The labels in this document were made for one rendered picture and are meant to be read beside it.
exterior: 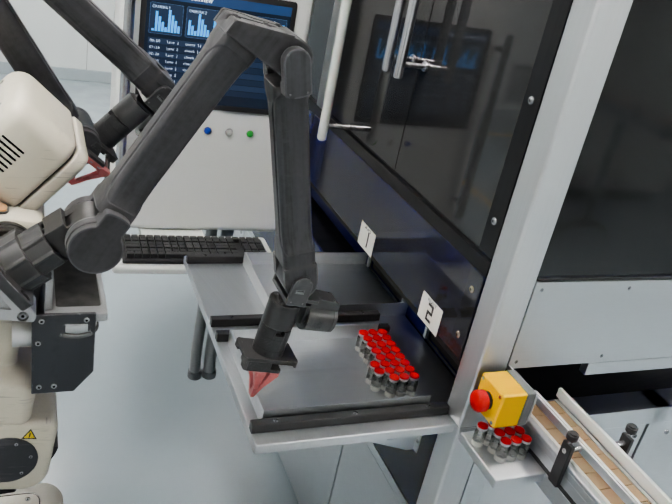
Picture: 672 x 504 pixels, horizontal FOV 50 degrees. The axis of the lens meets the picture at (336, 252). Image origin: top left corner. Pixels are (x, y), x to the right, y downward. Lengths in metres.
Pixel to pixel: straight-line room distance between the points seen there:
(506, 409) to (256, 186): 1.11
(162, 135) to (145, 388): 1.88
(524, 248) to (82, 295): 0.77
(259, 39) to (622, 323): 0.90
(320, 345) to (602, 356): 0.57
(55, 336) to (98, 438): 1.34
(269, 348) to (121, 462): 1.33
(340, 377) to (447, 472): 0.28
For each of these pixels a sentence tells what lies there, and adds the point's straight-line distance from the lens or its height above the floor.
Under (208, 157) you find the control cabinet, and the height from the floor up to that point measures 1.03.
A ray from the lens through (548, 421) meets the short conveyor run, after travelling 1.47.
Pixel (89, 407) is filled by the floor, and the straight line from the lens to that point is 2.74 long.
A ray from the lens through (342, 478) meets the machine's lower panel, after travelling 1.99.
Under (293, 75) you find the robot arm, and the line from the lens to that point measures 1.02.
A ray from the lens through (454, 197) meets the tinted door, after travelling 1.44.
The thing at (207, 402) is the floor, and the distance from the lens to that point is 2.79.
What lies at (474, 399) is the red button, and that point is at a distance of 1.32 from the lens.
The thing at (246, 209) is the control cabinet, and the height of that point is 0.88.
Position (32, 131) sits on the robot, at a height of 1.35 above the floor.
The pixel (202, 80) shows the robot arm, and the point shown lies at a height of 1.48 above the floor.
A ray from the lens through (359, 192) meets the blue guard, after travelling 1.81.
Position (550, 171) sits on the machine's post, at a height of 1.41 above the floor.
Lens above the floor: 1.73
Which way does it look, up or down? 25 degrees down
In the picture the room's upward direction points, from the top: 12 degrees clockwise
